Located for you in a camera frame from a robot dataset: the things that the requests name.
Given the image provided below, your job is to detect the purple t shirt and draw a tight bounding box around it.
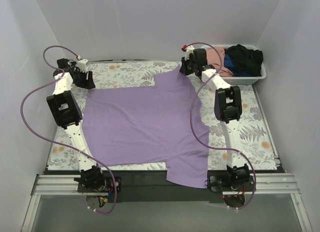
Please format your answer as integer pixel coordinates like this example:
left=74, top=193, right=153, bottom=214
left=82, top=68, right=210, bottom=188

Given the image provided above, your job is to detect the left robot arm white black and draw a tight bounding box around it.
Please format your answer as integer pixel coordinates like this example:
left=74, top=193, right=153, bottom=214
left=46, top=58, right=107, bottom=192

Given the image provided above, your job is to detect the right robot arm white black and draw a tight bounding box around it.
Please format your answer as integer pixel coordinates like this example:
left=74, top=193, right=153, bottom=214
left=180, top=45, right=250, bottom=191

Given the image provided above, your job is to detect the pink t shirt in basket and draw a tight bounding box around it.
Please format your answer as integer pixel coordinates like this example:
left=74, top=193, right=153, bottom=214
left=206, top=46, right=234, bottom=77

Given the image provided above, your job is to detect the blue t shirt in basket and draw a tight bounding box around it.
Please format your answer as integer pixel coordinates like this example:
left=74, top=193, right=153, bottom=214
left=223, top=54, right=251, bottom=77

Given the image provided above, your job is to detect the black t shirt in basket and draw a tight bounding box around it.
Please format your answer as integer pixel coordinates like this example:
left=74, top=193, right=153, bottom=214
left=224, top=44, right=264, bottom=77

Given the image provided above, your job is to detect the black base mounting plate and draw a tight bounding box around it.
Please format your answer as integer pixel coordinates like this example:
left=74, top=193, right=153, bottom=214
left=74, top=170, right=254, bottom=205

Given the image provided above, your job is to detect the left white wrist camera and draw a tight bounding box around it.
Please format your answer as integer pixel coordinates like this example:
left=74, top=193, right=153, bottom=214
left=76, top=59, right=90, bottom=73

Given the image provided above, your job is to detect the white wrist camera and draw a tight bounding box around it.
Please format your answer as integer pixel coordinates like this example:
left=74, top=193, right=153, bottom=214
left=181, top=45, right=195, bottom=61
left=76, top=59, right=90, bottom=73

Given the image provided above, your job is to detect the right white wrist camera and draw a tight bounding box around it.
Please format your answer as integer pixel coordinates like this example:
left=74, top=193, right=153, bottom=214
left=181, top=45, right=195, bottom=61

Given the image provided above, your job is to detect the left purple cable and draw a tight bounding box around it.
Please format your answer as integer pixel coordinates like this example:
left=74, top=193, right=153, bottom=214
left=20, top=45, right=118, bottom=214

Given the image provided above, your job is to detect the aluminium frame rail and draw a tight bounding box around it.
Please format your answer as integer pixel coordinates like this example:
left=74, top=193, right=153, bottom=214
left=22, top=173, right=312, bottom=231

